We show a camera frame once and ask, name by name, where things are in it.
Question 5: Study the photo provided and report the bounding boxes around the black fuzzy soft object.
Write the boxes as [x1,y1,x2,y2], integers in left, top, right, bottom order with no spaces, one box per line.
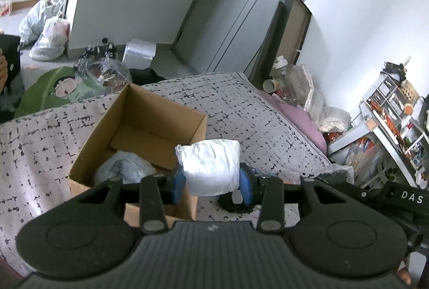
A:
[217,190,255,213]

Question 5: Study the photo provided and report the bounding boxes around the white soft tissue pack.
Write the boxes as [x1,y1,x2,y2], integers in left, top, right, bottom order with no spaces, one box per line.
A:
[175,139,241,197]

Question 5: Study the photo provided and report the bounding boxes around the light blue fluffy cloth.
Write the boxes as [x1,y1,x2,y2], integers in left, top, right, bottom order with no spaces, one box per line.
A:
[94,151,156,185]

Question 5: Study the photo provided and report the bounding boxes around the white desk shelf unit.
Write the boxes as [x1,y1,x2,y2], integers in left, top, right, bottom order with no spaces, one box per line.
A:
[327,74,428,190]

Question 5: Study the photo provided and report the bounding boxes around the brown cardboard box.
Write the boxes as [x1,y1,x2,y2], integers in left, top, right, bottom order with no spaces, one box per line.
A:
[68,83,209,228]

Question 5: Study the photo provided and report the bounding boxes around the pink pillow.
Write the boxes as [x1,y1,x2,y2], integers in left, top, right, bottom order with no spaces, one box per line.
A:
[259,90,327,155]

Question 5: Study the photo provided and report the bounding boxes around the white crumpled bags pile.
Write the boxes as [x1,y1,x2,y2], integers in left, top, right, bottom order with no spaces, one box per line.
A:
[291,65,350,133]

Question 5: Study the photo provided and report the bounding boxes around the paper cup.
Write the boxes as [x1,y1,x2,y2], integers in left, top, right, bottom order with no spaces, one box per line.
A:
[262,79,279,93]

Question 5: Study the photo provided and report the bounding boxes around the clear plastic bottle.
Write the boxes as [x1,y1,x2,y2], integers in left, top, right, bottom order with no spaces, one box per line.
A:
[271,55,297,106]

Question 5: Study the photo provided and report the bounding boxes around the black patterned white bedspread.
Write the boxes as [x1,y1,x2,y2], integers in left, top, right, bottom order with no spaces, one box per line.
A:
[0,71,355,277]

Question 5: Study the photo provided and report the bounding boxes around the clear plastic bag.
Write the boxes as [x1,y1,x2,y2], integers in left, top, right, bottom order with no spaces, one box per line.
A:
[73,57,132,95]

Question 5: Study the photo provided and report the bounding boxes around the white small appliance box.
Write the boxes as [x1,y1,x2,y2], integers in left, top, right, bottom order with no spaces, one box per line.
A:
[122,38,156,70]

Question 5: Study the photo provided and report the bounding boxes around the green cartoon cushion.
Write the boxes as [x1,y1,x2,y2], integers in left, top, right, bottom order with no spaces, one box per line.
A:
[14,67,105,119]

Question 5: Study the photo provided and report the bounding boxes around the grey door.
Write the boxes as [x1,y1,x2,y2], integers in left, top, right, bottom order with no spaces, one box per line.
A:
[172,0,279,74]

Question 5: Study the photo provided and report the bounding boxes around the dark folded table board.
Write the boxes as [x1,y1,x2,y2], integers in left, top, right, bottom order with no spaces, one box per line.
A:
[249,0,312,89]

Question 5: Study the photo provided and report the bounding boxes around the white plastic bag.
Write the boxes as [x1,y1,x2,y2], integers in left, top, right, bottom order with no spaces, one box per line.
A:
[29,17,70,61]

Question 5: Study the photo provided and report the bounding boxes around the grey plastic bag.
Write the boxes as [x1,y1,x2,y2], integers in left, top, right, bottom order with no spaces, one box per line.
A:
[18,0,65,47]

